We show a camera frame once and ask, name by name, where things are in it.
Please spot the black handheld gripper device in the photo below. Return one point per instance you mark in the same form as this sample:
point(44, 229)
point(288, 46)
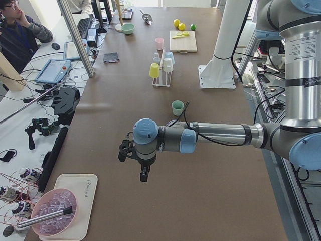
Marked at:
point(43, 126)

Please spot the yellow lemon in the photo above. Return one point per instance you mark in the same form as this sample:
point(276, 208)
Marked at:
point(176, 22)
point(181, 26)

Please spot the grey translucent cup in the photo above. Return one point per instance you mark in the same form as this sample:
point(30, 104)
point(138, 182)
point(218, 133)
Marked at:
point(156, 58)

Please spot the cream plastic cup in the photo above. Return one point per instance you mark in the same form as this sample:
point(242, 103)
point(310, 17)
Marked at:
point(167, 65)

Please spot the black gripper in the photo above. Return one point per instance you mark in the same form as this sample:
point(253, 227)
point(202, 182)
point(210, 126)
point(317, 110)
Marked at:
point(145, 164)

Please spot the wooden mug tree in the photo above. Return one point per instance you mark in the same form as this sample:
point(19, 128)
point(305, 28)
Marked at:
point(118, 26)

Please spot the aluminium frame post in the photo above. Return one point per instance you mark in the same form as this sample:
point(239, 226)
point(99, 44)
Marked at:
point(66, 13)

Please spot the green plastic cup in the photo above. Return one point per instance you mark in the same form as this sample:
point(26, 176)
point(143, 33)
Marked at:
point(177, 107)

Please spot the metal muddler stick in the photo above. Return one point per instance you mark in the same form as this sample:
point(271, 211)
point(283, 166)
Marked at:
point(39, 219)

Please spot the blue teach pendant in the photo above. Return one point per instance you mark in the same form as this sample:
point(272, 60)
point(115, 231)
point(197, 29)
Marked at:
point(70, 50)
point(54, 71)

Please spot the green bowl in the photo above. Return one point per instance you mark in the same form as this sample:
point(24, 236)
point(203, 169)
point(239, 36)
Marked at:
point(128, 28)

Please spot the pink plastic cup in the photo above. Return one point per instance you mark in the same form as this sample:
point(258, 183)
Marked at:
point(159, 43)

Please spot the green lime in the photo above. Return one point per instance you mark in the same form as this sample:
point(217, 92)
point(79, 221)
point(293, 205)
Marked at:
point(192, 27)

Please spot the grey folded cloth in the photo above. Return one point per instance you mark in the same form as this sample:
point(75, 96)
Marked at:
point(110, 57)

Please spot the white wire cup holder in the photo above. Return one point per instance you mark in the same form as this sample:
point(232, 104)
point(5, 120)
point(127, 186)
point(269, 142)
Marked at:
point(164, 79)

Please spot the cream tray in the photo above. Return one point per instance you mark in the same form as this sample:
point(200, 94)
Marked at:
point(83, 186)

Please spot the metal scoop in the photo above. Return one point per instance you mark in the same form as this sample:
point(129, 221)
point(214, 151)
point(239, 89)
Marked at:
point(147, 17)

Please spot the wooden cutting board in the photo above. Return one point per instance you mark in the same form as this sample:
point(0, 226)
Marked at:
point(183, 45)

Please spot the black keyboard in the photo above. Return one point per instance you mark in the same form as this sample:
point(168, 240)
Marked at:
point(83, 26)

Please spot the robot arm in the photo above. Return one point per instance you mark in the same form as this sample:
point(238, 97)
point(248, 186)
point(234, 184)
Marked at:
point(296, 137)

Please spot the blue plastic cup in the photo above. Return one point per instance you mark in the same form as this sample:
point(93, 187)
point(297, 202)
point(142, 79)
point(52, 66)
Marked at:
point(170, 54)

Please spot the computer mouse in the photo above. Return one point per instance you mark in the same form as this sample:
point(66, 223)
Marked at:
point(55, 46)

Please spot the seated person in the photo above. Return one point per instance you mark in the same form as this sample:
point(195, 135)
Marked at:
point(19, 34)

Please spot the yellow plastic cup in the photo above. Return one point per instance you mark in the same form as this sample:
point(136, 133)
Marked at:
point(154, 70)

